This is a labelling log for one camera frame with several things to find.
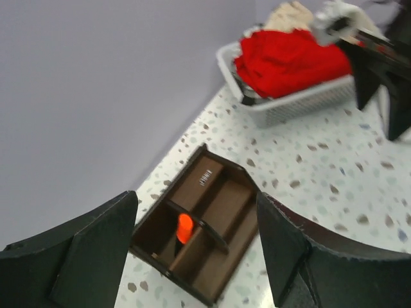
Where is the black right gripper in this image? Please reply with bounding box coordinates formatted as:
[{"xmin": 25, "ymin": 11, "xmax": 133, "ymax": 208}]
[{"xmin": 337, "ymin": 1, "xmax": 410, "ymax": 141}]

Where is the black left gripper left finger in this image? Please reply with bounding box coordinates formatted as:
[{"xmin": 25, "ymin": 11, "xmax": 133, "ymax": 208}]
[{"xmin": 1, "ymin": 191, "xmax": 138, "ymax": 308}]

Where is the brown wooden desk organizer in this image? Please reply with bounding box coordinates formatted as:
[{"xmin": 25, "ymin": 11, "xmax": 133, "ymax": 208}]
[{"xmin": 129, "ymin": 144, "xmax": 260, "ymax": 307}]

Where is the orange highlighter marker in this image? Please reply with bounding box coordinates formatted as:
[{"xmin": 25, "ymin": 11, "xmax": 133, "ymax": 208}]
[{"xmin": 176, "ymin": 214, "xmax": 194, "ymax": 244}]

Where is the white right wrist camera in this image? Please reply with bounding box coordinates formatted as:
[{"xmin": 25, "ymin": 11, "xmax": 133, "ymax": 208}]
[{"xmin": 310, "ymin": 1, "xmax": 385, "ymax": 46}]

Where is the red cloth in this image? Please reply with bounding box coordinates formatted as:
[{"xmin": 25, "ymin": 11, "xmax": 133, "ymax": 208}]
[{"xmin": 234, "ymin": 29, "xmax": 352, "ymax": 99}]

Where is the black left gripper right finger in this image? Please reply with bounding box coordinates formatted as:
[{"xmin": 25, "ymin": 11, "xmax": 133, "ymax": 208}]
[{"xmin": 256, "ymin": 192, "xmax": 410, "ymax": 307}]

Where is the white plastic laundry basket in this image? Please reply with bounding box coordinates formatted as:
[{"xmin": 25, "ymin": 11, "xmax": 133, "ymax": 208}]
[{"xmin": 216, "ymin": 28, "xmax": 354, "ymax": 128}]

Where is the beige cloth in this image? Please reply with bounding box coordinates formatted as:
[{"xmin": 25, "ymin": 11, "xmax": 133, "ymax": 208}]
[{"xmin": 262, "ymin": 1, "xmax": 313, "ymax": 33}]

